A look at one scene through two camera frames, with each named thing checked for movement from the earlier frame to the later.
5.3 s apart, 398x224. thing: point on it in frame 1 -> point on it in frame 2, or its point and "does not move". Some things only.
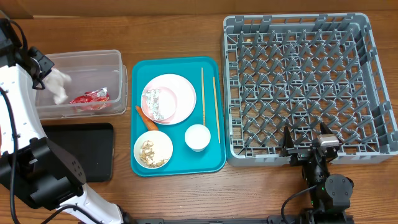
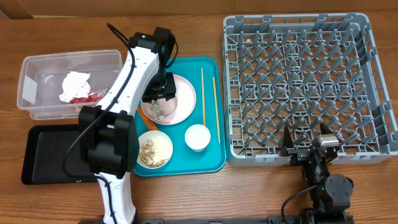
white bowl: x=153 y=149 does not move
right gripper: x=298 y=157 does not move
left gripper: x=44 y=61 -> x=168 y=93
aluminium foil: x=151 y=97 does not move
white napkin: x=54 y=82 -> x=75 y=86
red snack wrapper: x=99 y=95 does not move
